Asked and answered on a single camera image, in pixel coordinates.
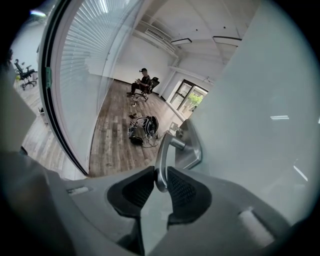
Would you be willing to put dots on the ceiling light bar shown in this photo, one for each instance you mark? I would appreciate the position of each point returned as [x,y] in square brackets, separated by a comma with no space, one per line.
[227,38]
[181,41]

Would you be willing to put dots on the black office chair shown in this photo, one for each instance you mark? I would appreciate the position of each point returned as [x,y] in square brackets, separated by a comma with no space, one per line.
[151,86]
[25,75]

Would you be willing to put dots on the large black-framed window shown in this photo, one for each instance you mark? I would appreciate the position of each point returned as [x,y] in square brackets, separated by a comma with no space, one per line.
[187,96]

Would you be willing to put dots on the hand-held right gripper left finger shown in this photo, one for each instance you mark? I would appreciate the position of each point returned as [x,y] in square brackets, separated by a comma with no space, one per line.
[100,212]

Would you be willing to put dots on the black pouch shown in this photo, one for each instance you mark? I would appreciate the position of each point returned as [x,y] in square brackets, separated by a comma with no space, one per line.
[136,140]

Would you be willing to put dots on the frosted glass door with handle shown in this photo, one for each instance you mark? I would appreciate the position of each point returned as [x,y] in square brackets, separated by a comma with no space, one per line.
[250,87]

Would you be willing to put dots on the black handheld device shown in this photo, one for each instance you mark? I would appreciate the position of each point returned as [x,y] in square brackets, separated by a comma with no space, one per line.
[133,115]

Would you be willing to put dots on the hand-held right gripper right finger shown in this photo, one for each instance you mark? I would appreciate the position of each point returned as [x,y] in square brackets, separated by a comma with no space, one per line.
[212,220]

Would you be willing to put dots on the white air vent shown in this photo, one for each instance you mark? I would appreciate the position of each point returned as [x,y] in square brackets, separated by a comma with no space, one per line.
[155,33]

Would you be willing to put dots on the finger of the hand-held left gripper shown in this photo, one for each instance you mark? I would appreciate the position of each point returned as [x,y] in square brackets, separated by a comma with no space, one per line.
[15,120]

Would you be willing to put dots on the glass partition with blinds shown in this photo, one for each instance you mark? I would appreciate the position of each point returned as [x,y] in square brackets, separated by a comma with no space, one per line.
[82,62]

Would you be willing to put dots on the spare hand-held grippers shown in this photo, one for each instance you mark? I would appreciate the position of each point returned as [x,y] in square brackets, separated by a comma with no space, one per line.
[133,127]

